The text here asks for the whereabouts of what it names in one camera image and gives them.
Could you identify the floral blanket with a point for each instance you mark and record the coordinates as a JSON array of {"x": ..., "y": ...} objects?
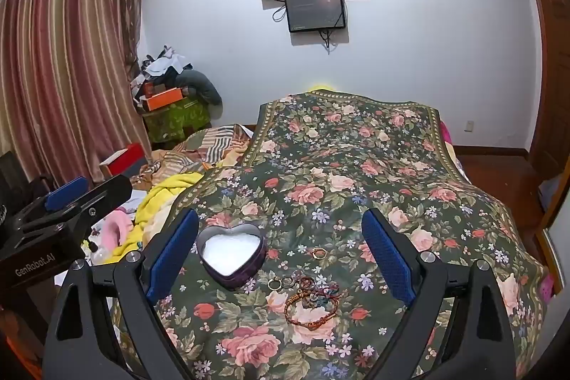
[{"x": 356, "y": 166}]

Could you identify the striped pink curtain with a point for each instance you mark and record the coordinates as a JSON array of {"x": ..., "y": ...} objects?
[{"x": 67, "y": 64}]

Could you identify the wooden door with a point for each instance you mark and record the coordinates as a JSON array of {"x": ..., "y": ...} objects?
[{"x": 550, "y": 95}]

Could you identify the pile of clothes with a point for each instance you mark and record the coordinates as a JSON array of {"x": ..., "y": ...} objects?
[{"x": 178, "y": 70}]

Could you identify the patchwork quilt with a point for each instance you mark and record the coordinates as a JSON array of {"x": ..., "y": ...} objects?
[{"x": 209, "y": 144}]

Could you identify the orange box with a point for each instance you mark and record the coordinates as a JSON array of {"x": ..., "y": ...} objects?
[{"x": 162, "y": 99}]

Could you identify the pink plush item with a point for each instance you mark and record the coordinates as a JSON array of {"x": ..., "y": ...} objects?
[{"x": 115, "y": 226}]

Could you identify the yellow blanket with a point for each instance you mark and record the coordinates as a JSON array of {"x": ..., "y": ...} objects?
[{"x": 164, "y": 193}]

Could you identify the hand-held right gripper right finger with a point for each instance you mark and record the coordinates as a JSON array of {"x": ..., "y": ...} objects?
[{"x": 386, "y": 257}]

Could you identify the white wall socket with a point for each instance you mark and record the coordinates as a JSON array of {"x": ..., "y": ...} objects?
[{"x": 468, "y": 125}]

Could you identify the small black monitor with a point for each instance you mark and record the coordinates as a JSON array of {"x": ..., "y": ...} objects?
[{"x": 315, "y": 11}]

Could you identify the yellow pillow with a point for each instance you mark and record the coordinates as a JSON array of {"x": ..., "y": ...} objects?
[{"x": 323, "y": 88}]

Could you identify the heart-shaped tin box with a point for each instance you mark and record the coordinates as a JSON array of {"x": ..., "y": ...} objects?
[{"x": 230, "y": 253}]

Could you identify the pink cloth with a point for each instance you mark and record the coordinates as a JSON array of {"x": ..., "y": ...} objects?
[{"x": 446, "y": 135}]

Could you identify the red and white box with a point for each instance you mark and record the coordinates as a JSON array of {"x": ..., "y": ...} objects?
[{"x": 127, "y": 159}]

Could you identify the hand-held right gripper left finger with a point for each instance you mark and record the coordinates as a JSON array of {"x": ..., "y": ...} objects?
[{"x": 173, "y": 257}]

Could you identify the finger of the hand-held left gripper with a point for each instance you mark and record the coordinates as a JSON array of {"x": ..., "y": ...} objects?
[
  {"x": 67, "y": 191},
  {"x": 107, "y": 195}
]

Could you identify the green cloth-covered cabinet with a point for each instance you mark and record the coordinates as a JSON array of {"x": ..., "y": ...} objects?
[{"x": 178, "y": 119}]

